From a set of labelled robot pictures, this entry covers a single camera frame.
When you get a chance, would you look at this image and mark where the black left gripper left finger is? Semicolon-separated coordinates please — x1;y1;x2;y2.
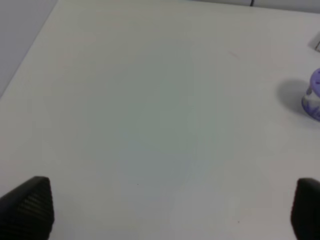
0;176;55;240

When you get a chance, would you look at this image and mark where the white cardboard box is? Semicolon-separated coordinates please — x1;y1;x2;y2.
308;32;320;52

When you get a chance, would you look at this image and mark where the purple round container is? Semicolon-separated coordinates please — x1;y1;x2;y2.
301;68;320;122

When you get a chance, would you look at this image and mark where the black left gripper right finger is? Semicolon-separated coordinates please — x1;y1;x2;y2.
290;178;320;240

